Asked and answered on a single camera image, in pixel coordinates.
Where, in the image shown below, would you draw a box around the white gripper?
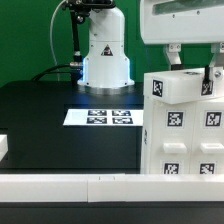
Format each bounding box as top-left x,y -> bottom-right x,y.
139,0 -> 224,83

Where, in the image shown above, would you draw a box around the white block with two tags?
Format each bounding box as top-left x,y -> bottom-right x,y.
143,67 -> 224,104

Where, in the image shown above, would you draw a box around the white panel with tag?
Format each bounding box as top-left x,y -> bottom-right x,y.
151,103 -> 195,175

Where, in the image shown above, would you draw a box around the white door panel with knob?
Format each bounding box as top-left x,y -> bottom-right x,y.
190,98 -> 224,175

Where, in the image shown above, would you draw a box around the white cabinet body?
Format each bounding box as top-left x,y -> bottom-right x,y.
140,97 -> 224,175

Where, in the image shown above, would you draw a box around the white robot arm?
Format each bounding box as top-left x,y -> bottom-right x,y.
62,0 -> 224,90

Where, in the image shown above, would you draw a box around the white tag base sheet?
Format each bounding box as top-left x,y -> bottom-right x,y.
63,109 -> 143,126

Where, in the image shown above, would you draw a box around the white front fence bar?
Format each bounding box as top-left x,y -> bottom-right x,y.
0,174 -> 224,202

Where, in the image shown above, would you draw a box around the white fence bar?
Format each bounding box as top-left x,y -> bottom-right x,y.
0,134 -> 8,161
0,174 -> 224,202

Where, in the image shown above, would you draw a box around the white left fence bar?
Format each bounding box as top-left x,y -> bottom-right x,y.
0,134 -> 8,161

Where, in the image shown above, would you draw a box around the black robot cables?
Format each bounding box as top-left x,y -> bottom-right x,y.
31,3 -> 84,82

